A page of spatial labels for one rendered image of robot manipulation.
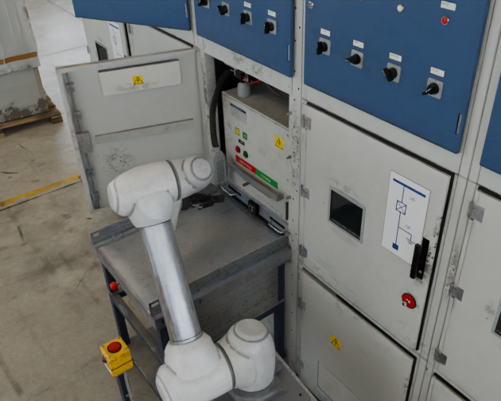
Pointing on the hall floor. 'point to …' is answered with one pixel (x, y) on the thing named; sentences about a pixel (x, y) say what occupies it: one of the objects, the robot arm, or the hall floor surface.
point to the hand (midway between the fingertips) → (217, 199)
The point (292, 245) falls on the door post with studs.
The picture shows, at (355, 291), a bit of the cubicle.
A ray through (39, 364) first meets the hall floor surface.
